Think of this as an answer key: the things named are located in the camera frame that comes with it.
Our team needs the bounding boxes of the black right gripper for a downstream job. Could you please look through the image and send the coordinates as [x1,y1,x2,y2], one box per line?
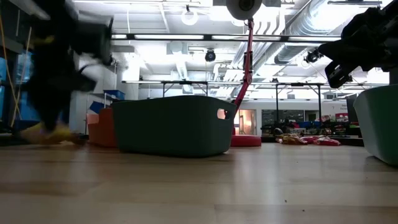
[317,0,398,90]

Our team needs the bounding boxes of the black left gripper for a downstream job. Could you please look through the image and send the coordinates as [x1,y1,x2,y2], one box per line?
[24,43,98,132]

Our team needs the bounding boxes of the yellow candy bag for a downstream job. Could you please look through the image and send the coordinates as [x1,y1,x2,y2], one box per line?
[275,133,308,146]
[20,122,77,146]

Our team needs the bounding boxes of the pink red candy bag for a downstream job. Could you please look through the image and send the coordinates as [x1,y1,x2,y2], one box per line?
[300,134,326,145]

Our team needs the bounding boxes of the black ceiling spotlight cluster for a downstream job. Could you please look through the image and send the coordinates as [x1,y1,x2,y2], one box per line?
[304,49,324,65]

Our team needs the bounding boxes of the blue crate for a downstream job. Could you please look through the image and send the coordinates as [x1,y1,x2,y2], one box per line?
[89,101,106,115]

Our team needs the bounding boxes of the blue-lit window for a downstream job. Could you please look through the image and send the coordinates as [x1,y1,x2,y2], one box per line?
[14,51,34,94]

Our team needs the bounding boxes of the orange plastic bin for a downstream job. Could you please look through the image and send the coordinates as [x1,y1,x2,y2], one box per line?
[86,107,118,149]

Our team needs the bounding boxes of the blue storage bin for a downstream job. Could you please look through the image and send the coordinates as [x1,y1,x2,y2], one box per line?
[103,89,126,101]

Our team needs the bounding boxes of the light green plastic bin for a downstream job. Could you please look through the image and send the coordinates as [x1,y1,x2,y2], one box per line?
[353,84,398,166]

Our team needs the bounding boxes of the red desk lamp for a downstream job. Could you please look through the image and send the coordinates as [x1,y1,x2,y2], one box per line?
[226,0,263,147]

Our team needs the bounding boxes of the dark green plastic bin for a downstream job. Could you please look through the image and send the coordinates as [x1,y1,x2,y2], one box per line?
[111,95,238,158]

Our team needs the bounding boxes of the overhead light bar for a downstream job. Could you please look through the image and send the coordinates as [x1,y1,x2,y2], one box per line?
[111,32,343,44]

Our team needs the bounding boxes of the yellow cable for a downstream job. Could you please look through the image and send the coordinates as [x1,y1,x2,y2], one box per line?
[11,27,32,126]
[0,12,22,121]

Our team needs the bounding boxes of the black hanging cord reel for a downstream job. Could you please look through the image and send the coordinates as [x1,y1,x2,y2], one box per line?
[204,49,217,63]

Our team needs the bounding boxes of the white hanging ring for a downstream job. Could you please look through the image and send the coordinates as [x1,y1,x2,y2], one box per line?
[181,4,199,27]

